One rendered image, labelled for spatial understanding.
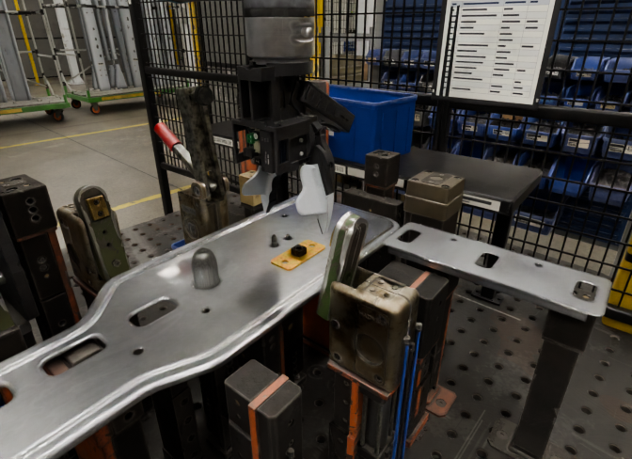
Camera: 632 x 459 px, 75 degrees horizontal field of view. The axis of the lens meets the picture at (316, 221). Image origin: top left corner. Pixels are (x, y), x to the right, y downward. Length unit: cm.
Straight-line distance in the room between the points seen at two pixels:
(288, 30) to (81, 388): 39
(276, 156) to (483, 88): 62
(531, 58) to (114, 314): 84
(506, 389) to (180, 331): 61
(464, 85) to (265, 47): 61
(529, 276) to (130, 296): 51
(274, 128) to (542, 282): 39
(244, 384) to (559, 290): 40
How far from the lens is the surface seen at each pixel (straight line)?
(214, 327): 48
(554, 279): 62
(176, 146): 73
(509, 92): 97
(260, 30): 46
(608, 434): 89
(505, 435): 80
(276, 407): 40
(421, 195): 72
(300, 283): 53
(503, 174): 91
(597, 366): 101
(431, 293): 57
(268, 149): 46
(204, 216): 69
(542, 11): 96
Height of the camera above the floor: 130
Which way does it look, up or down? 25 degrees down
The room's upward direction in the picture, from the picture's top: straight up
